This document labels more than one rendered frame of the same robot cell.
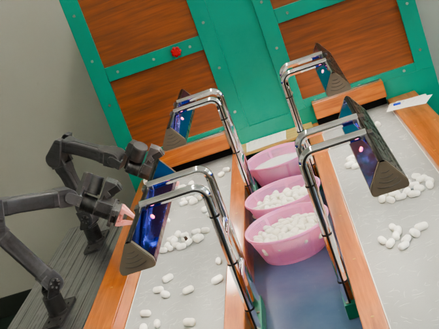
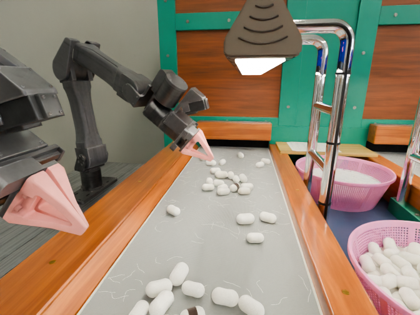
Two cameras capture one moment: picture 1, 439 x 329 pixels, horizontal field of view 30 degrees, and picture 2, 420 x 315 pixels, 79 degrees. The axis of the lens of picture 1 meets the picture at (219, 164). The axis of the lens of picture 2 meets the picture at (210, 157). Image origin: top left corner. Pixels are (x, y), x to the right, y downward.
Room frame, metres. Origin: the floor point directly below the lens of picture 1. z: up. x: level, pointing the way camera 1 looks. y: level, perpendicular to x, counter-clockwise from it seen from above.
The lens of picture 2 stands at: (2.33, 0.17, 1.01)
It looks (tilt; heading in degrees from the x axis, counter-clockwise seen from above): 17 degrees down; 1
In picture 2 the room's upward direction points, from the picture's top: straight up
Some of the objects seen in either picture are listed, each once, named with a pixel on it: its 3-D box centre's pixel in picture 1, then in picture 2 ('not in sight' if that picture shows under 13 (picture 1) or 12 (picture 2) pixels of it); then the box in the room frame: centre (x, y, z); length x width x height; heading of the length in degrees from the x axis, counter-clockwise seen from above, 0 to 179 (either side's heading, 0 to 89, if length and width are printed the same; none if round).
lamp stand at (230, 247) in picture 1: (203, 260); not in sight; (1.95, 0.12, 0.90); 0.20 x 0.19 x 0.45; 173
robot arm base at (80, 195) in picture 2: (93, 234); (91, 179); (3.10, 0.56, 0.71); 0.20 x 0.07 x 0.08; 171
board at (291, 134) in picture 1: (274, 140); (322, 149); (3.27, -0.25, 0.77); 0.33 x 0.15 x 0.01; 83
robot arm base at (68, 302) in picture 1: (55, 304); not in sight; (2.51, 0.66, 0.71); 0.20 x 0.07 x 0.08; 171
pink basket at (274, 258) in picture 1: (291, 235); not in sight; (2.34, -0.13, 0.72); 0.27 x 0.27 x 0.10
